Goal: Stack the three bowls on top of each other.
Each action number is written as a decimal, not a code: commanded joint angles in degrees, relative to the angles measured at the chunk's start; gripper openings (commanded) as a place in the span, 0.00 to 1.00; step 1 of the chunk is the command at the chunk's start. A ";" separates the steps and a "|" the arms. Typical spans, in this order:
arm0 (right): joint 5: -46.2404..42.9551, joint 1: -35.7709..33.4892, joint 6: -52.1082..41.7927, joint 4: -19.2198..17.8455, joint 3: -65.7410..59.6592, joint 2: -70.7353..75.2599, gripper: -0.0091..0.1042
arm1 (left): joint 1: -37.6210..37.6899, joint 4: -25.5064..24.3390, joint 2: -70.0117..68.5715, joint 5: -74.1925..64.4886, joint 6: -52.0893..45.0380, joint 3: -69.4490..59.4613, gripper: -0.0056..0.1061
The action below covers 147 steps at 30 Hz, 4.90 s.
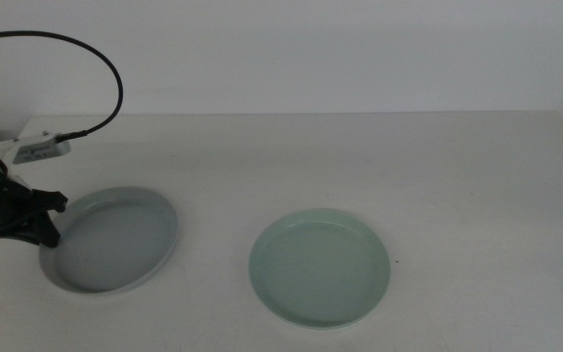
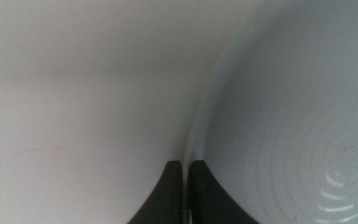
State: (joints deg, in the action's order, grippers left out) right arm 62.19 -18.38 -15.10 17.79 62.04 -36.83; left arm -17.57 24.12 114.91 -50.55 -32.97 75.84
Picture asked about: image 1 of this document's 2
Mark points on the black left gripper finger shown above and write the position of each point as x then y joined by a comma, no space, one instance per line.
48,230
17,233

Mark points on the grey shallow bowl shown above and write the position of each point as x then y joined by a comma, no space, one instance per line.
115,244

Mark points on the mint green shallow bowl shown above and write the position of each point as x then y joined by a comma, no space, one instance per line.
318,269

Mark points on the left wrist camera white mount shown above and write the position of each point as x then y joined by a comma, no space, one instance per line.
42,149

